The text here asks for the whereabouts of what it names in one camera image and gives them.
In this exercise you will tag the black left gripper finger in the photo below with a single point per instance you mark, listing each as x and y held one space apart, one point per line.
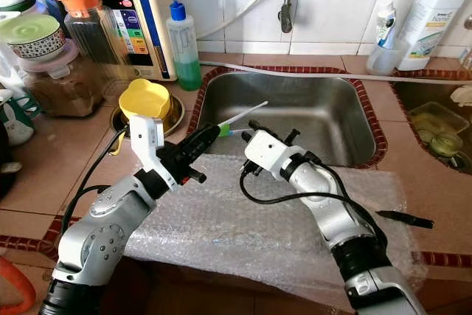
208 145
205 134

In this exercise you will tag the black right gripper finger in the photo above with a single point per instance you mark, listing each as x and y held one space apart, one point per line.
258 129
248 168

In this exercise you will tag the white stick green grip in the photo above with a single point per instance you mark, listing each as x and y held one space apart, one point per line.
245 113

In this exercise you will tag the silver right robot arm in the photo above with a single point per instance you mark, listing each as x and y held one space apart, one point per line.
339 219

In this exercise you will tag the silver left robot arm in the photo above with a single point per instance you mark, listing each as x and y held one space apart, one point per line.
103 234

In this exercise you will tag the small steel bowl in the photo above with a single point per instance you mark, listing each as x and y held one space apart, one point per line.
177 108

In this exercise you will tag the steel sink basin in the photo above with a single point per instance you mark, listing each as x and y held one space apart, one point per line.
435 92
317 105

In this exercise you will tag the clear bubble wrap sheet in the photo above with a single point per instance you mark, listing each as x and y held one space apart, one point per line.
228 234

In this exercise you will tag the green dish soap bottle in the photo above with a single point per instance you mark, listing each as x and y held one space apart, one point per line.
184 64

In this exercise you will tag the white counter pipe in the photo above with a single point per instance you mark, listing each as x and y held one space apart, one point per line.
324 70

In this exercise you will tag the clear plastic cup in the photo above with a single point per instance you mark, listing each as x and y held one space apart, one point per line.
387 60

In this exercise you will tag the white blue water purifier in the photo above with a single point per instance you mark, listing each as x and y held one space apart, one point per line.
140 12

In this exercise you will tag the brown powder jar pink lid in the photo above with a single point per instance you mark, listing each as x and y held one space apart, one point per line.
59 86

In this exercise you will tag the black plastic strip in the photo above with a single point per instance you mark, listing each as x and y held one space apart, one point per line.
405 219

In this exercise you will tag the clear jar orange lid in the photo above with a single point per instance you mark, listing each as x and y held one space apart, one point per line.
96 42

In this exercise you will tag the white toothpaste tube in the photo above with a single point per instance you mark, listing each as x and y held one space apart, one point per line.
385 23

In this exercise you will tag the glass dish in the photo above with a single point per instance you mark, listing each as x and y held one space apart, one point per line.
439 127

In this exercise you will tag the black electric kettle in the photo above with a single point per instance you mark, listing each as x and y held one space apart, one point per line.
3 175

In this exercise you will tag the clear plastic container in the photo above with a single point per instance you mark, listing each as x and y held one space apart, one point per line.
7 57

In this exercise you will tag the white detergent bottle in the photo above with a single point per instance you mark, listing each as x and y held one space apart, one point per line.
431 20

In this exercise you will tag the patterned bowl green lid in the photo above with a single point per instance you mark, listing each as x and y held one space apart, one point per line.
37 35

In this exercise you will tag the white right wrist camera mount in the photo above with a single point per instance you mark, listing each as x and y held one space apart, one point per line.
269 151

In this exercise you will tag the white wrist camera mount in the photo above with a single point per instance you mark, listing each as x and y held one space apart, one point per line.
269 151
147 145

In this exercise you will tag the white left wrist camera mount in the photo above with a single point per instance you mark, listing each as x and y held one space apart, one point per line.
147 145

